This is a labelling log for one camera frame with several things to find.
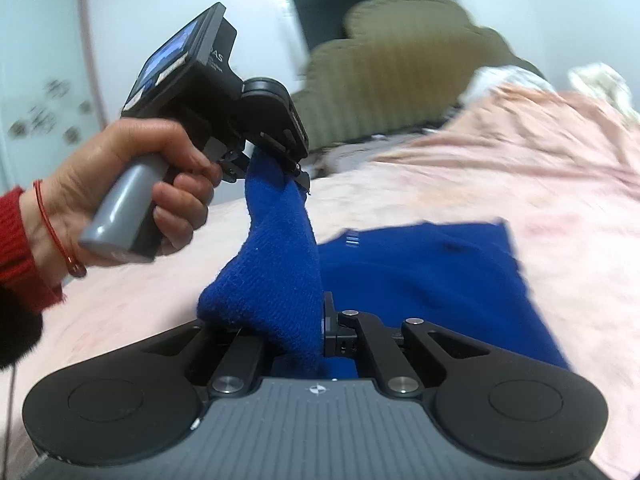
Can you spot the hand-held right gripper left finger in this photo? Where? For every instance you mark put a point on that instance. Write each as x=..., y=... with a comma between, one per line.
x=240, y=360

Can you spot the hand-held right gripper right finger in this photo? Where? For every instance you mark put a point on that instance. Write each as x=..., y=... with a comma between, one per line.
x=331, y=325

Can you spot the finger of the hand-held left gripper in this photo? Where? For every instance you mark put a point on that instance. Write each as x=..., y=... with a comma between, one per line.
x=300, y=177
x=234, y=166

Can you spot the blue knit sweater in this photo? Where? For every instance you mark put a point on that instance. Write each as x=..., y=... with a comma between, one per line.
x=425, y=280

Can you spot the person's left forearm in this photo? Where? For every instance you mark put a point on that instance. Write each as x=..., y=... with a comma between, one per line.
x=12, y=245

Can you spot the person's left hand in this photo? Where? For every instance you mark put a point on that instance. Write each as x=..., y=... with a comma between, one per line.
x=80, y=175

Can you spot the dark doorway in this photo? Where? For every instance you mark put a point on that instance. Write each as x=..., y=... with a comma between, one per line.
x=325, y=5

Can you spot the pink blanket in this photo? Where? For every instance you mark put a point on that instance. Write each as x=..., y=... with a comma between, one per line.
x=450, y=170

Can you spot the olive padded headboard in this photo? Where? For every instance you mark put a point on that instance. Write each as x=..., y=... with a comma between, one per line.
x=400, y=60

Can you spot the flower print wardrobe door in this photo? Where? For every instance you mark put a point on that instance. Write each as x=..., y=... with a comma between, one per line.
x=40, y=85

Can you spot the white crumpled cloth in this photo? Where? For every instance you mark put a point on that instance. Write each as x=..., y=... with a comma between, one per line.
x=505, y=82

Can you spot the cream crumpled cloth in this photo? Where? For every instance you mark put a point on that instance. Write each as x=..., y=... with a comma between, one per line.
x=605, y=85

